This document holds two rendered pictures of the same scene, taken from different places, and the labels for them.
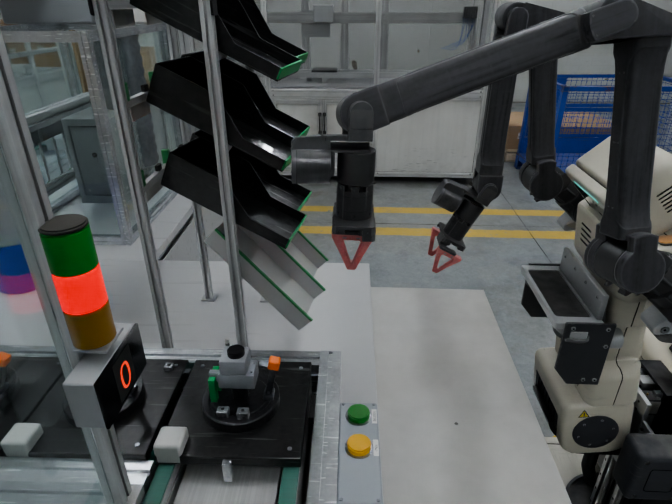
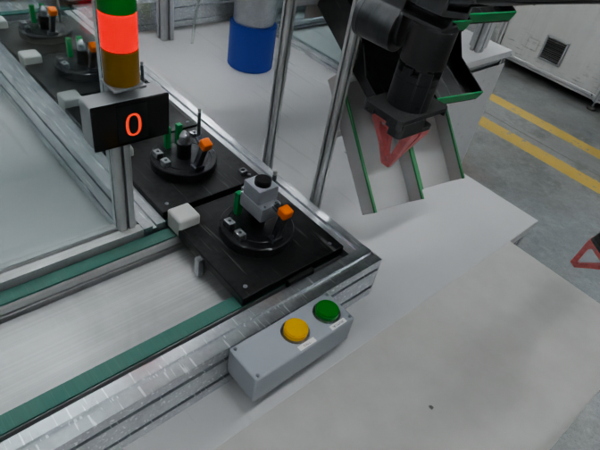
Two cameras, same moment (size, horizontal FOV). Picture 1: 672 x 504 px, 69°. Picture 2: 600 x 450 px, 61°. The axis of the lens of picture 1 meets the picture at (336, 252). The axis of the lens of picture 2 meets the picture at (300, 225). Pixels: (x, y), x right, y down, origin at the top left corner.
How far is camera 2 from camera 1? 38 cm
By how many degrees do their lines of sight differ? 35
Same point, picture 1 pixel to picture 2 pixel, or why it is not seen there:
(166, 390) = (222, 185)
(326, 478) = (245, 328)
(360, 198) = (408, 83)
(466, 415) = (450, 411)
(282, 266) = not seen: hidden behind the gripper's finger
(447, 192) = not seen: outside the picture
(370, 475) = (276, 355)
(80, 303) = (105, 39)
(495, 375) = (533, 411)
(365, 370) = (406, 299)
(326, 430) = (291, 301)
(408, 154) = not seen: outside the picture
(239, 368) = (254, 195)
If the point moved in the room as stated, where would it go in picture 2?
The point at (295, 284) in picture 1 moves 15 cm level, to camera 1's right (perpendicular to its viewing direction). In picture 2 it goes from (399, 175) to (457, 214)
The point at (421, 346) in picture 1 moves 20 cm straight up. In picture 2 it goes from (489, 325) to (533, 254)
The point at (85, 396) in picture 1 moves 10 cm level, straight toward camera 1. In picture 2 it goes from (87, 115) to (44, 151)
